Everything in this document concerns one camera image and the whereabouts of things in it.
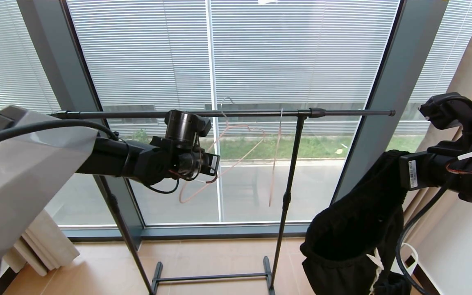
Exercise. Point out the window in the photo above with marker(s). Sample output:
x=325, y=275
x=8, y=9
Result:
x=47, y=61

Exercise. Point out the pink clothes hanger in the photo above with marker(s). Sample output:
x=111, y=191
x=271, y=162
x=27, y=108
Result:
x=275, y=159
x=236, y=161

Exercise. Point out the white laundry basket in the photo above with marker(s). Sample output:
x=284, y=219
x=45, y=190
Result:
x=413, y=256

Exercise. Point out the black clothes rack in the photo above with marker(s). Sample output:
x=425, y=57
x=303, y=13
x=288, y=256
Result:
x=260, y=113

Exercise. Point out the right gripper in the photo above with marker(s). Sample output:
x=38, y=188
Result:
x=436, y=172

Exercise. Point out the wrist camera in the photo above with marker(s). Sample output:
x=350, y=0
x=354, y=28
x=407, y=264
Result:
x=204, y=126
x=453, y=110

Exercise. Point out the black shorts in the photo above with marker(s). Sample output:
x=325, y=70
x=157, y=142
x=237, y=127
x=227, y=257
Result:
x=355, y=229

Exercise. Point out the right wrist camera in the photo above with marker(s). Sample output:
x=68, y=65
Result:
x=453, y=110

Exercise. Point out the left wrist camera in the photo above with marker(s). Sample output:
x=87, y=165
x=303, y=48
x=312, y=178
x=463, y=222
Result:
x=204, y=126

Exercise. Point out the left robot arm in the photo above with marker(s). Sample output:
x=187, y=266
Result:
x=23, y=172

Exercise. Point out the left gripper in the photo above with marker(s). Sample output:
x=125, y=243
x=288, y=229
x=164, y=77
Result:
x=195, y=164

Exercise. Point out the black garment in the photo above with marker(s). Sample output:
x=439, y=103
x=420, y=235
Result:
x=398, y=284

